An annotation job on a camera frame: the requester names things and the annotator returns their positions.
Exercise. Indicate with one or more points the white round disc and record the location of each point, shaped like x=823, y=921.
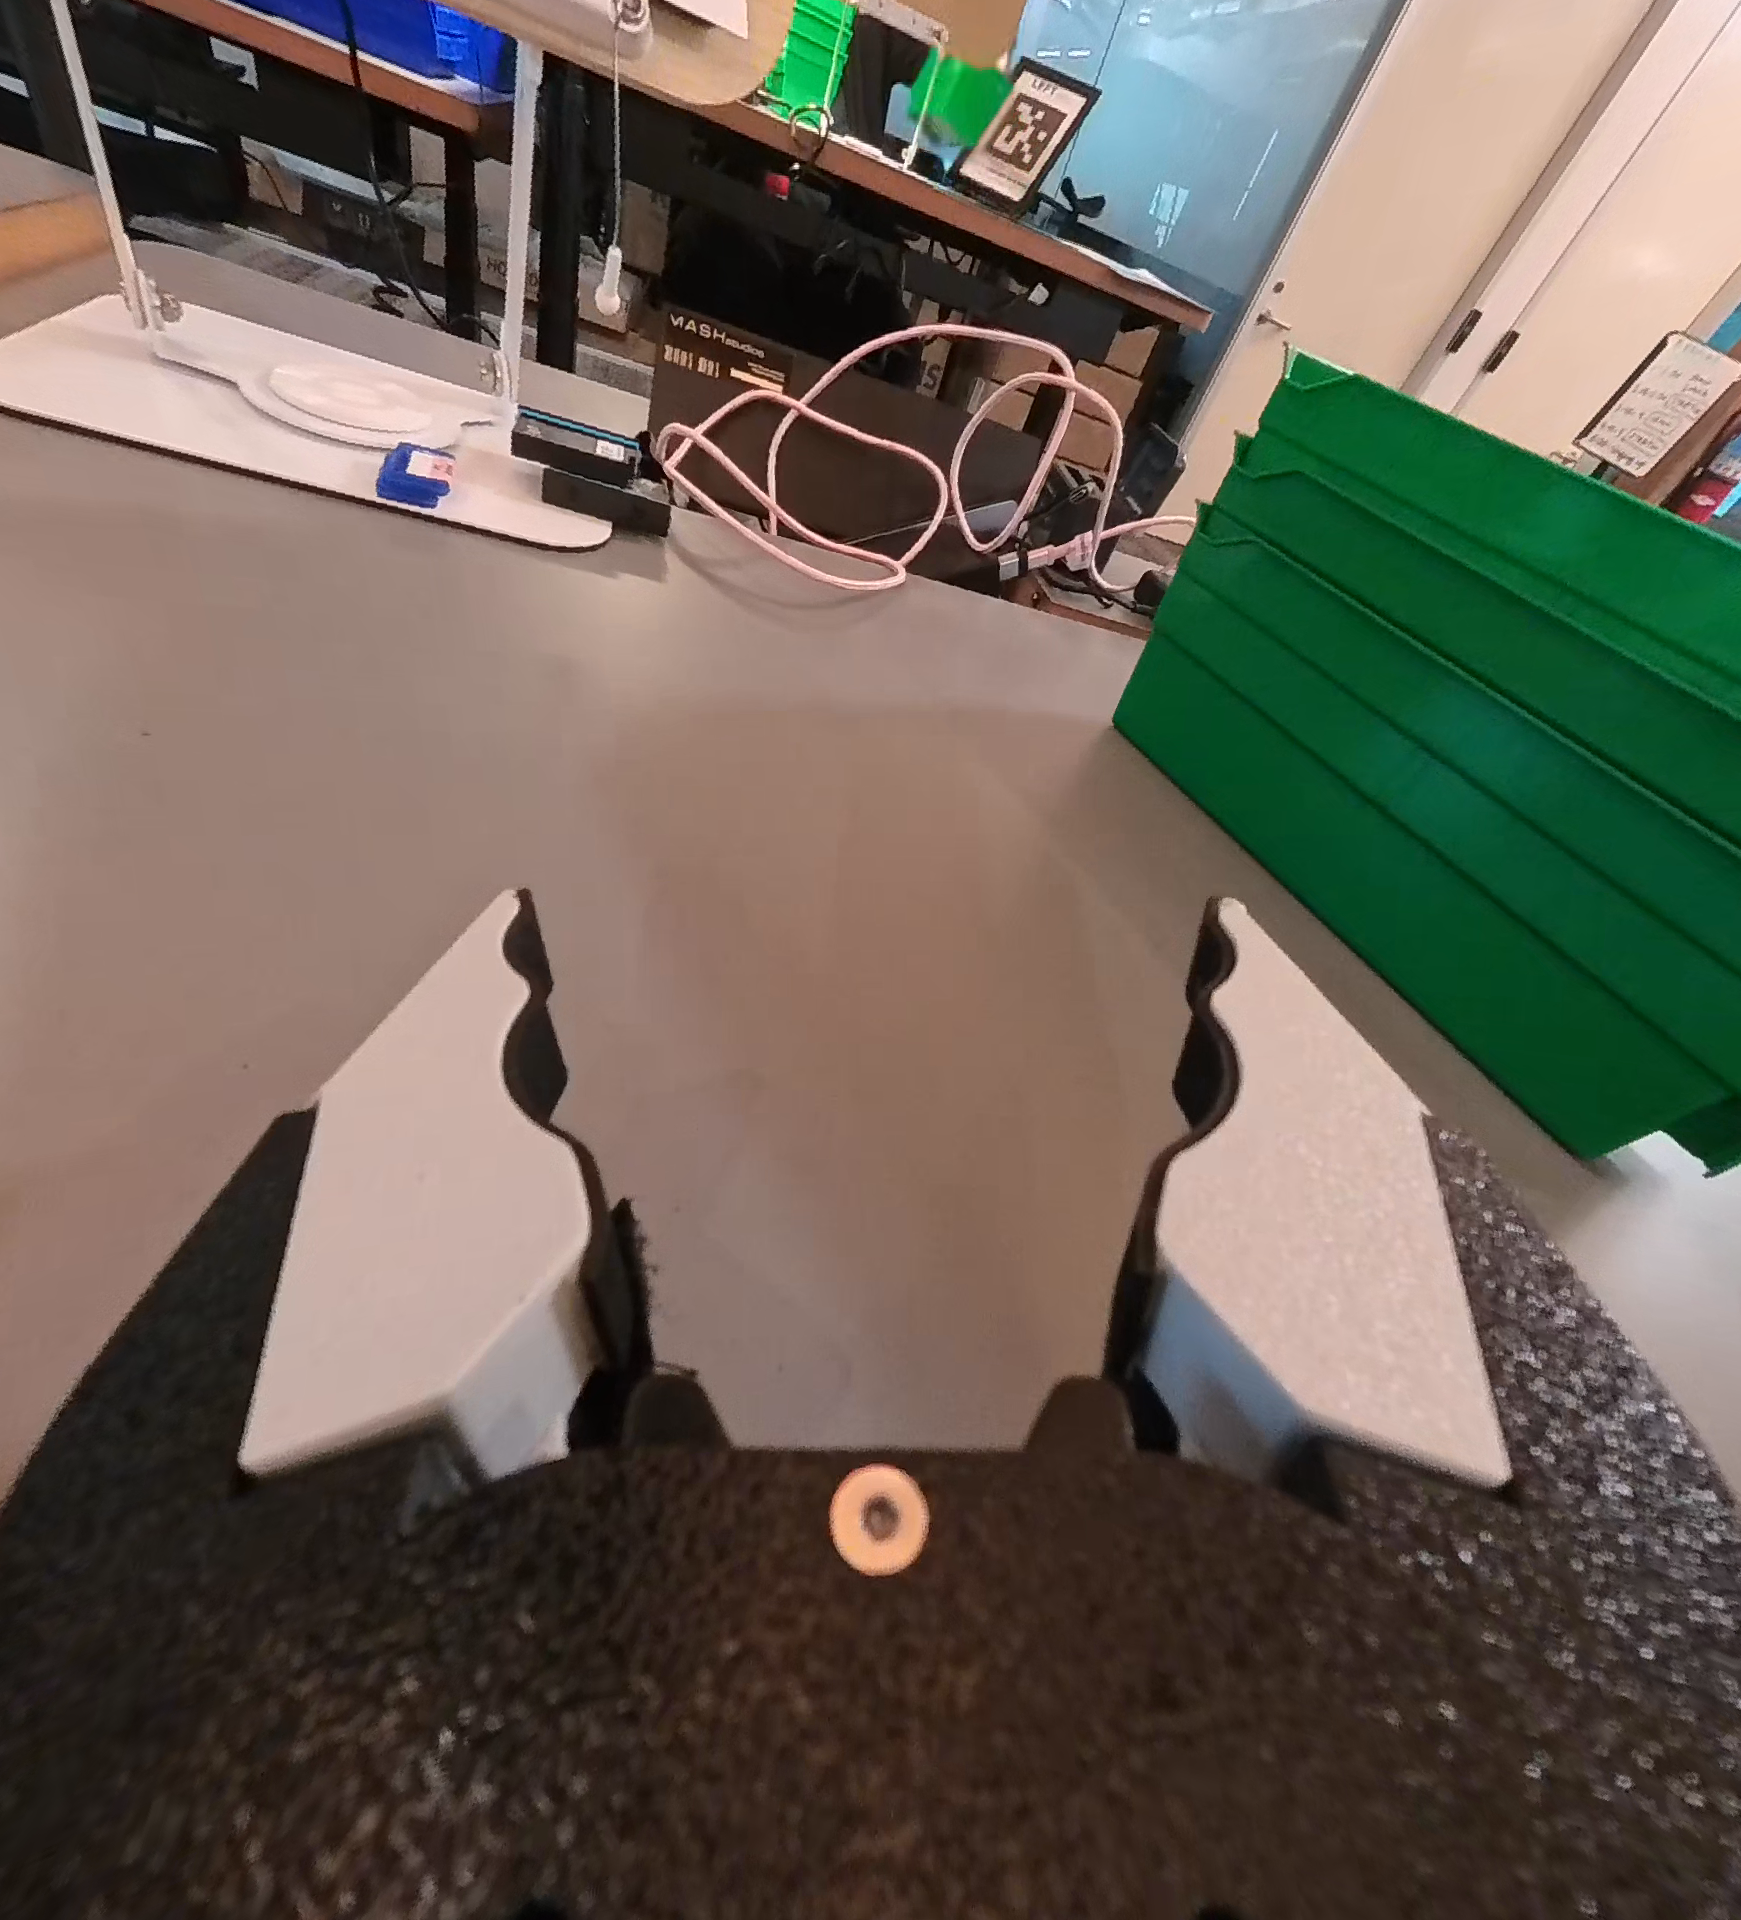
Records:
x=353, y=402

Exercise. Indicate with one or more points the green bins clear case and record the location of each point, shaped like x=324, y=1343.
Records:
x=959, y=97

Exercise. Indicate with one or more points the small whiteboard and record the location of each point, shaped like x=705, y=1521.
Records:
x=1657, y=406

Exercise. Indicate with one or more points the brown cardboard panel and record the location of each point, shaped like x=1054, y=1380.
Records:
x=977, y=31

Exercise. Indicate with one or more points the stack of blue bins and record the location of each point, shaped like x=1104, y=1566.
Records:
x=436, y=38

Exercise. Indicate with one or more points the black flat box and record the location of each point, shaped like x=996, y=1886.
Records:
x=609, y=501

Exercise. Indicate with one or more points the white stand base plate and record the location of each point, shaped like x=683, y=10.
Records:
x=92, y=375

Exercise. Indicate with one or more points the stack of cardboard boxes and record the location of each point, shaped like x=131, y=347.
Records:
x=1110, y=383

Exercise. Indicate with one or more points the red fire extinguisher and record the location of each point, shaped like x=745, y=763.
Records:
x=1726, y=458

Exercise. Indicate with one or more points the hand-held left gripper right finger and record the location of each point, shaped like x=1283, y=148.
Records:
x=1305, y=1200

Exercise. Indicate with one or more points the instruction poster board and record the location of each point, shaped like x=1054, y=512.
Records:
x=614, y=60

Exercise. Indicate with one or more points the small blue box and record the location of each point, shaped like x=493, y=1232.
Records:
x=414, y=478

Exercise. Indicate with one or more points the wooden workbench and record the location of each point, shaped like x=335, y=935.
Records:
x=1110, y=285
x=406, y=75

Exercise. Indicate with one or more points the black cardboard box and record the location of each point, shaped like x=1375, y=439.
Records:
x=812, y=465

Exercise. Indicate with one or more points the white door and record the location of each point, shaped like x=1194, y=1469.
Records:
x=1412, y=196
x=1680, y=196

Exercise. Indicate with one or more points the framed fiducial tag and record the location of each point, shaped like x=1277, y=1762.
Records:
x=1027, y=135

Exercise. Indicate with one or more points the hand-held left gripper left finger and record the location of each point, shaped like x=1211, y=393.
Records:
x=420, y=1200

